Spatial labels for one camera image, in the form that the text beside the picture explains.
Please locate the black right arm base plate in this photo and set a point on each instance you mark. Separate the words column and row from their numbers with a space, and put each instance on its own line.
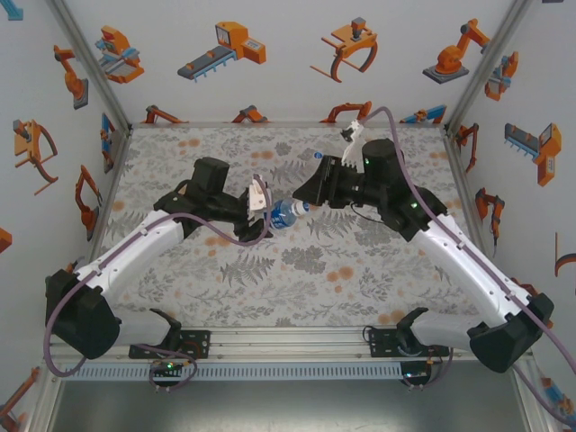
column 380, row 344

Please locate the aluminium side rail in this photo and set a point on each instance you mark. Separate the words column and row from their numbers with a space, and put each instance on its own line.
column 119, row 155
column 468, row 202

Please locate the aluminium back rail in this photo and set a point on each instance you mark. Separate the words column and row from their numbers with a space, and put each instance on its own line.
column 288, row 124

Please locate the aluminium corner post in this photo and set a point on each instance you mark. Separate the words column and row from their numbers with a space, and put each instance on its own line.
column 93, row 67
column 485, row 67

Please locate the clear bottle with blue label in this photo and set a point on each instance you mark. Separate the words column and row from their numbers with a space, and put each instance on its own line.
column 281, row 215

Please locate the floral patterned table mat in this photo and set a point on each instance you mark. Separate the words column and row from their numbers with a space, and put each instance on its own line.
column 270, row 310

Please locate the circuit board with green light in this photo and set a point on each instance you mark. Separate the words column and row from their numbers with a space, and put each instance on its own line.
column 416, row 374
column 166, row 366

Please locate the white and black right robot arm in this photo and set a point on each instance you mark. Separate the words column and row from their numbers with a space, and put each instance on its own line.
column 472, row 265

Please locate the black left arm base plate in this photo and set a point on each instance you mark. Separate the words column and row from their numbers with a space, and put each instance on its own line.
column 200, row 344

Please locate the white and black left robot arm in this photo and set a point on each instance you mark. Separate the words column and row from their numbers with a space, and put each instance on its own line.
column 135, row 247

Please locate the aluminium frame leg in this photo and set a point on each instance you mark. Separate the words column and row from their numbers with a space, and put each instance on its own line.
column 42, row 405
column 542, row 418

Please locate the aluminium front frame rail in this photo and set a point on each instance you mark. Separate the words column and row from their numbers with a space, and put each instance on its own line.
column 288, row 344

